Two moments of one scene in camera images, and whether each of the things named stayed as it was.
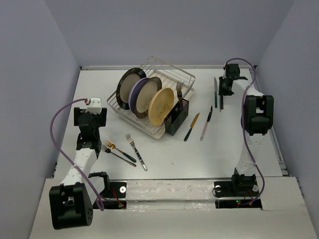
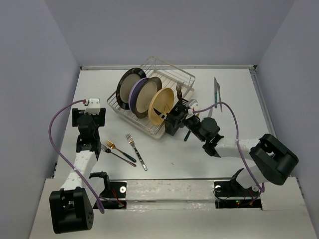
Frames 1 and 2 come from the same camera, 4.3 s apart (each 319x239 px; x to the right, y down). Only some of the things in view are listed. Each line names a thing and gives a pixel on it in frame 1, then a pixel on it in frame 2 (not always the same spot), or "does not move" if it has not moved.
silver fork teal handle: (180, 90) does not move
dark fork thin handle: (103, 147) does not move
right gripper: (222, 91) → (181, 118)
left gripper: (100, 118) does not move
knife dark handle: (222, 102) → (163, 116)
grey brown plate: (144, 93) does not move
